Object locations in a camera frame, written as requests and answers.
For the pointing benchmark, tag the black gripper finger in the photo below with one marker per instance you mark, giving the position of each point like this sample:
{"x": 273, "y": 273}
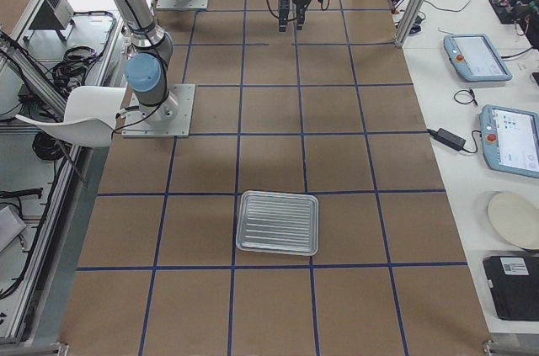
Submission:
{"x": 283, "y": 14}
{"x": 301, "y": 9}

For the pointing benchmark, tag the silver ribbed metal tray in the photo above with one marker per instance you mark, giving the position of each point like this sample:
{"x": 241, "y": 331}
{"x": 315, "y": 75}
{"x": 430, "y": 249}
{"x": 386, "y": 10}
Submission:
{"x": 281, "y": 223}

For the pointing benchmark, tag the upper blue teach pendant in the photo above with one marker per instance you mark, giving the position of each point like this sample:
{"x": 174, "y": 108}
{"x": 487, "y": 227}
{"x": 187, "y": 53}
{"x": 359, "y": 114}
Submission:
{"x": 475, "y": 59}

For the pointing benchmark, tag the blue teach pendant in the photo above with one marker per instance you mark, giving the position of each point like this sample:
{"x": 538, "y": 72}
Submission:
{"x": 475, "y": 59}
{"x": 510, "y": 140}

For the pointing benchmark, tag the black power adapter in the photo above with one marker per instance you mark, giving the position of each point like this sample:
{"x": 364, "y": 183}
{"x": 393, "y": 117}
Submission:
{"x": 447, "y": 138}

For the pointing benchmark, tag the white plastic chair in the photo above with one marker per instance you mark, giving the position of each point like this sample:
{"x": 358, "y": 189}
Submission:
{"x": 89, "y": 117}

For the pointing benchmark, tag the grey vented box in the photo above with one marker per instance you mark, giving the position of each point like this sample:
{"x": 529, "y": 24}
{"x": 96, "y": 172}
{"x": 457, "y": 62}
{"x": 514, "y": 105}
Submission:
{"x": 54, "y": 15}

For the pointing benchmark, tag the lower blue teach pendant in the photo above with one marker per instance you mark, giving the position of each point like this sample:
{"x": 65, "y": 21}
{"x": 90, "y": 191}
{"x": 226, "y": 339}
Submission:
{"x": 510, "y": 140}

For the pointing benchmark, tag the beige round plate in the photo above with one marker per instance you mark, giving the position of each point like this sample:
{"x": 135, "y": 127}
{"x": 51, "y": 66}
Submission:
{"x": 515, "y": 218}

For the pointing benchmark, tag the black tablet with label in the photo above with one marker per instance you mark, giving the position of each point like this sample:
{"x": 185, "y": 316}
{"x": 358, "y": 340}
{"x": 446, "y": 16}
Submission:
{"x": 513, "y": 284}

